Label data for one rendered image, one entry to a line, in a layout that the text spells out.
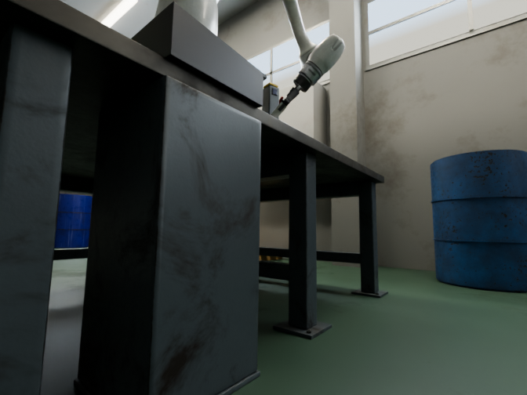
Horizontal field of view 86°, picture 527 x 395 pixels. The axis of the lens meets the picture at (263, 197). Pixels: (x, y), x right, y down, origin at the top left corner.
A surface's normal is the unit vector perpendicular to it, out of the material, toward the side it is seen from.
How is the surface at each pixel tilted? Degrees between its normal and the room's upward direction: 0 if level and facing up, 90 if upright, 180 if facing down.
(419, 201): 90
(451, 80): 90
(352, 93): 90
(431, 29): 90
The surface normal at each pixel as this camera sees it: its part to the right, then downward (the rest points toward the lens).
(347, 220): -0.62, -0.10
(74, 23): 0.79, -0.06
